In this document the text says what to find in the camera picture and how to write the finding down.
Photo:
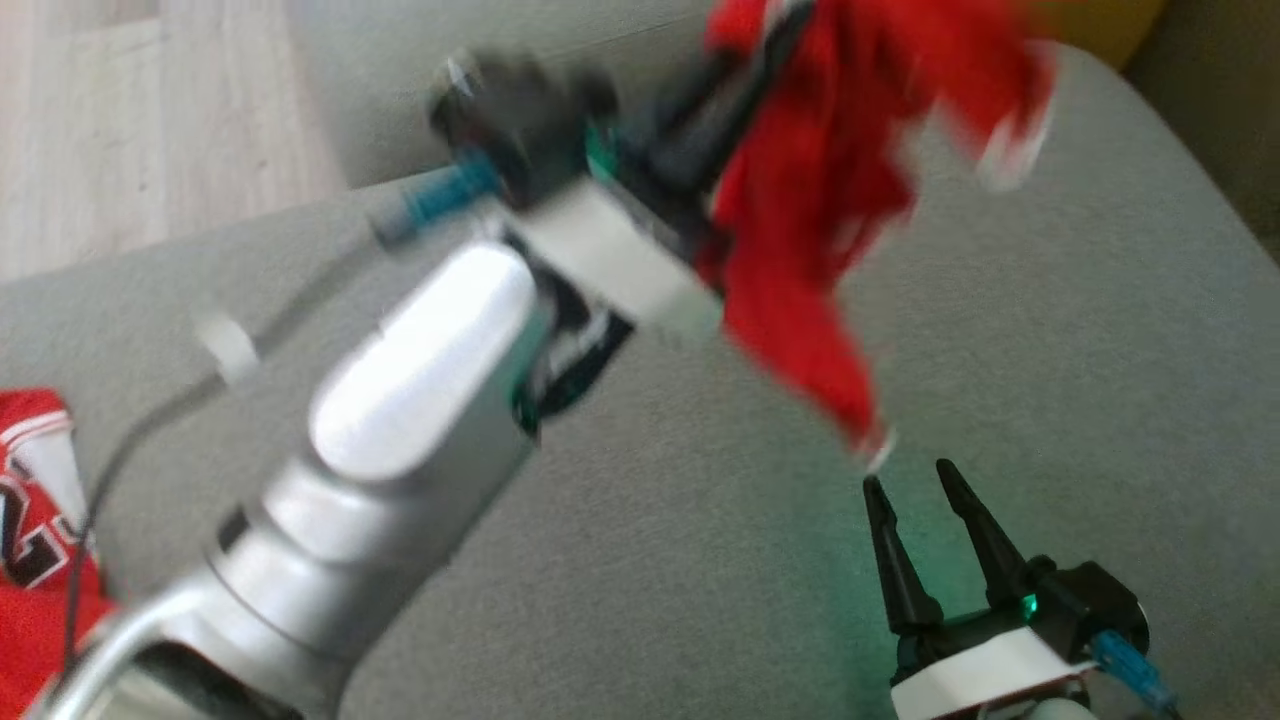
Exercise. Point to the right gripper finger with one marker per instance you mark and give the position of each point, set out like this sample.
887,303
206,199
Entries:
990,550
903,580

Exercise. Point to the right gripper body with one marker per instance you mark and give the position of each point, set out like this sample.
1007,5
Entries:
980,665

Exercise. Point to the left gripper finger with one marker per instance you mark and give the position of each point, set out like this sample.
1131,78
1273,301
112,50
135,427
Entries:
715,170
720,85

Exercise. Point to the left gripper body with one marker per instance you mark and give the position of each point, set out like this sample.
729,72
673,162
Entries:
630,260

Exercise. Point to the red basketball shorts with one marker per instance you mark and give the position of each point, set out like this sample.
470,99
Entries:
800,250

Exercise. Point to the red and white basketball jersey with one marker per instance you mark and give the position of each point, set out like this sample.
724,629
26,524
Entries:
35,600

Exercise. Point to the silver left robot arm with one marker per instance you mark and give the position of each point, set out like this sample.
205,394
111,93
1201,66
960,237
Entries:
400,400

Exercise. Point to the grey sofa back cushion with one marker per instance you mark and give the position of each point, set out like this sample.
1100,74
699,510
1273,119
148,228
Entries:
380,90

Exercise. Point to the mustard yellow pillow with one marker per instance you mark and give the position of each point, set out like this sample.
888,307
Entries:
1110,28

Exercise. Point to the dark grey sofa side cushion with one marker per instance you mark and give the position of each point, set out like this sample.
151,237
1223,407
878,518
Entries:
1230,100

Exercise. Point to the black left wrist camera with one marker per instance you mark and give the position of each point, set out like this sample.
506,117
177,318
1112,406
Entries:
520,115

